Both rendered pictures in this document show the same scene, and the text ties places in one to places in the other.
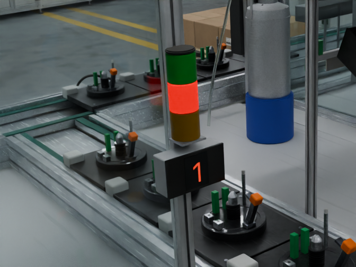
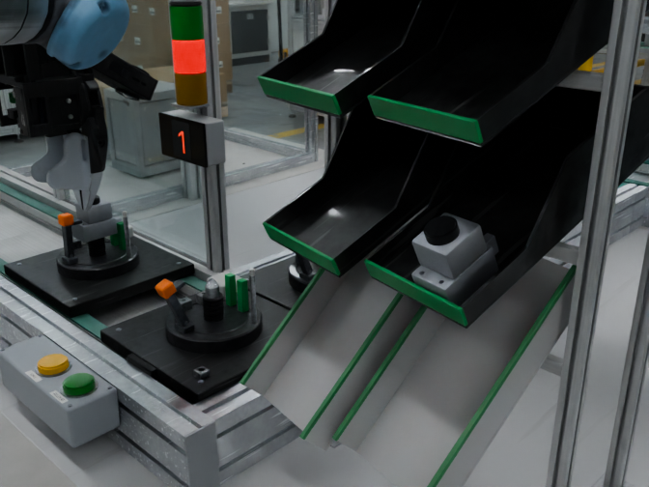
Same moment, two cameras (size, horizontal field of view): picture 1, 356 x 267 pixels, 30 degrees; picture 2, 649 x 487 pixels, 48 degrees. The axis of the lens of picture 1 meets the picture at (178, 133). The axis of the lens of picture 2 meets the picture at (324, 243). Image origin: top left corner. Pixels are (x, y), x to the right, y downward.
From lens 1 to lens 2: 1.58 m
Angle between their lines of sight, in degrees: 71
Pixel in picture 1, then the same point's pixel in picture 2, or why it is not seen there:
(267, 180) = (605, 346)
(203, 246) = (278, 267)
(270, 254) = (260, 301)
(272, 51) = not seen: outside the picture
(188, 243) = (211, 227)
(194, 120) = (179, 82)
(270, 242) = (290, 300)
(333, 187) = not seen: hidden behind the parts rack
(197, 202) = not seen: hidden behind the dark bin
